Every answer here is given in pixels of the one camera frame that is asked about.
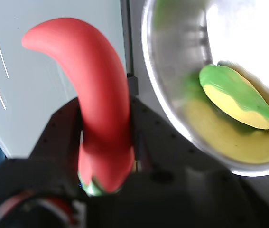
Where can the red toy chilli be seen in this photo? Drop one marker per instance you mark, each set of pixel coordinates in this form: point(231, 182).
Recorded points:
point(96, 95)

